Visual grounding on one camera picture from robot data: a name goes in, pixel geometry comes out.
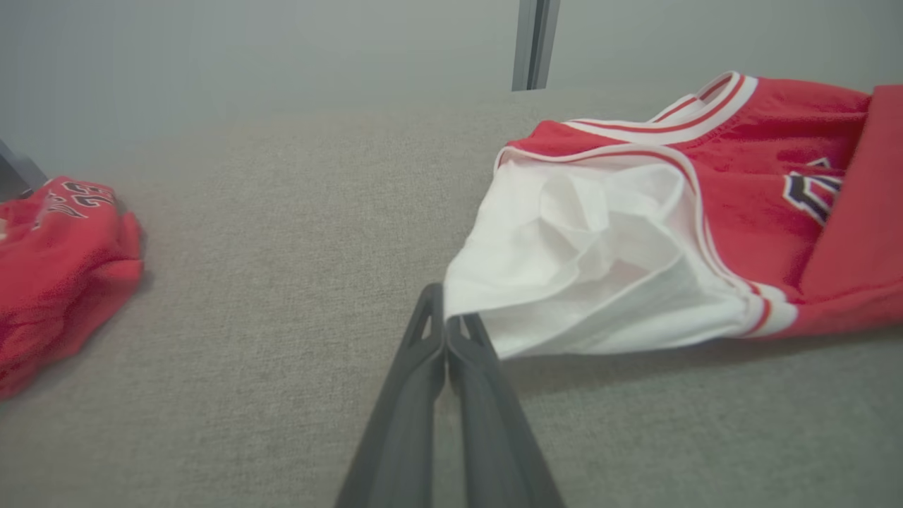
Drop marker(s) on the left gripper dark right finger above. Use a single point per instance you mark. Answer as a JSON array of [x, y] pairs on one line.
[[497, 437]]

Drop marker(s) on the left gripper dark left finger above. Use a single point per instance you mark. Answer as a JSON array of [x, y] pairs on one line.
[[402, 423]]

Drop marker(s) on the red basketball jersey white sleeves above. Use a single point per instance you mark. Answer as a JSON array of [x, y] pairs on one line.
[[607, 240]]

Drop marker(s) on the grey partition post round feet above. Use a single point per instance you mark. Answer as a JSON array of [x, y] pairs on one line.
[[532, 42]]

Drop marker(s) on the grey metal partition post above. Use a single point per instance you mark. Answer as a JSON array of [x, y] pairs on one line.
[[17, 173]]

